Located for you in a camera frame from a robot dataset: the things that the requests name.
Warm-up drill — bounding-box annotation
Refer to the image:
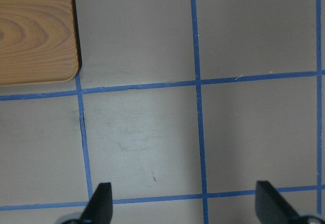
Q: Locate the wooden tray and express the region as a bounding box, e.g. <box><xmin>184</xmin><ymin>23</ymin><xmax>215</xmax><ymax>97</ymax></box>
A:
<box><xmin>1</xmin><ymin>0</ymin><xmax>81</xmax><ymax>86</ymax></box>

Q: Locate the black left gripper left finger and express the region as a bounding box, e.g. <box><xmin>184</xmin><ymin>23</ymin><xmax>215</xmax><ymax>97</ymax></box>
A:
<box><xmin>79</xmin><ymin>183</ymin><xmax>113</xmax><ymax>224</ymax></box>

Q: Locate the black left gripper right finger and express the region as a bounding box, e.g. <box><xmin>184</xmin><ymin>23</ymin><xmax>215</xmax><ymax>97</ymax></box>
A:
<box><xmin>255</xmin><ymin>181</ymin><xmax>306</xmax><ymax>224</ymax></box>

